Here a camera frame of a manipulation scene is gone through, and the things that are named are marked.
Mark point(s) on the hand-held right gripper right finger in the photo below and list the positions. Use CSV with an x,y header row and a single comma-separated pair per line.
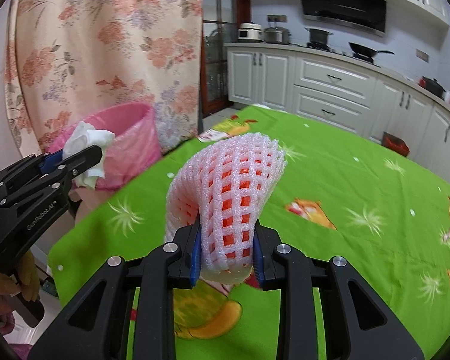
x,y
258,266

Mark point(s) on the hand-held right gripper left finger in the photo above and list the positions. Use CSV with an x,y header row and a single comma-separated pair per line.
x,y
195,262

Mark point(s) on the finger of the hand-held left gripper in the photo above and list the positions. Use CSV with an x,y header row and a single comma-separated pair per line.
x,y
82,157
50,161

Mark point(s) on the white tissue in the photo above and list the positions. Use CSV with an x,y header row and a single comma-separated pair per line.
x,y
86,135

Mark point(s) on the pink trash bin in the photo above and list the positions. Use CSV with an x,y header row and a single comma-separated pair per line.
x,y
135,146

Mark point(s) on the pink foam fruit net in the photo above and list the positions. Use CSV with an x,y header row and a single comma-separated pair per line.
x,y
225,180

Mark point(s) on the person's left hand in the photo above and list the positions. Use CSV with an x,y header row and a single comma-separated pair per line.
x,y
29,281

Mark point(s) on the floral curtain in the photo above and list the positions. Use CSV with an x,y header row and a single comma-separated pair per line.
x,y
97,45

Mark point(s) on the green printed tablecloth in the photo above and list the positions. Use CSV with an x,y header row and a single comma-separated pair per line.
x,y
341,180

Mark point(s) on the pink quilted garment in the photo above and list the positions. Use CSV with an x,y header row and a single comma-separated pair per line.
x,y
22,350

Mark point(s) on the brown glass door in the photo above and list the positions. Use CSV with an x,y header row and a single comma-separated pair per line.
x,y
217,107

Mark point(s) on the red box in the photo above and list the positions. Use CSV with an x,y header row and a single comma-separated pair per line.
x,y
395,144

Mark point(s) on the white lower kitchen cabinets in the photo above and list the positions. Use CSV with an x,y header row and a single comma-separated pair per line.
x,y
322,78

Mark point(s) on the white rice cooker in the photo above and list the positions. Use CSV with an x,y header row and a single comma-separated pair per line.
x,y
249,33

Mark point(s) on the gas stove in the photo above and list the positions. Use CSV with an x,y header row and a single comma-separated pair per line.
x,y
337,51

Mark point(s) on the silver pressure cooker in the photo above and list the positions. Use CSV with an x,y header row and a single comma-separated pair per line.
x,y
276,35

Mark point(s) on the black cooking pot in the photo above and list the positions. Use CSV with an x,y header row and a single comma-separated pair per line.
x,y
318,37

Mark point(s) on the black frying pan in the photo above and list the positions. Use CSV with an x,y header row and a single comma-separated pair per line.
x,y
362,49

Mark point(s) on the black casserole pot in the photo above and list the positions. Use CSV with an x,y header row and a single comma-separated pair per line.
x,y
433,87

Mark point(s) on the black range hood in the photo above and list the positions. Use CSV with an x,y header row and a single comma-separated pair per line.
x,y
341,0

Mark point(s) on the wall socket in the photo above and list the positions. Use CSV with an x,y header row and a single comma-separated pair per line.
x,y
422,55
276,18

